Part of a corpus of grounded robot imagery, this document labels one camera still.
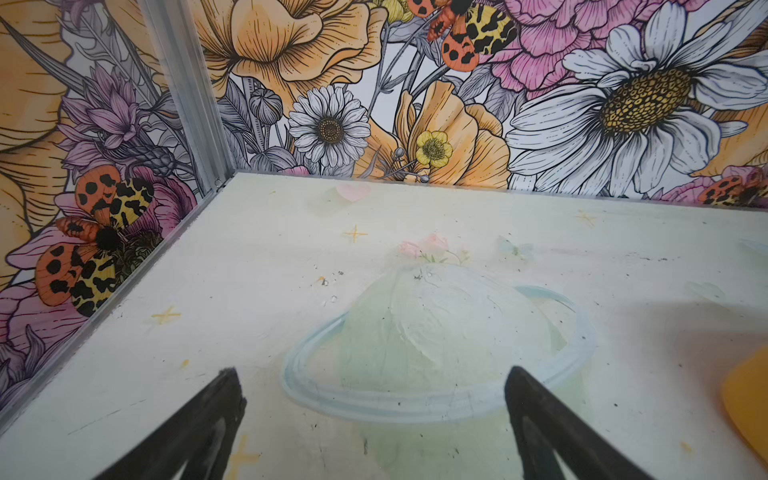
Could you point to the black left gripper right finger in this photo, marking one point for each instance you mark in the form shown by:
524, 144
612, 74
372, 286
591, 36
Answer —
548, 433

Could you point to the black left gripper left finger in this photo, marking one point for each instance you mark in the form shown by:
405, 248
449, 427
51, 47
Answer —
195, 442

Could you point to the yellow plastic bin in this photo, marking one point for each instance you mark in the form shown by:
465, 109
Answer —
744, 397

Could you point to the aluminium corner post left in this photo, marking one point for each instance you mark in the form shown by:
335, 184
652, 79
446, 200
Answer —
180, 54

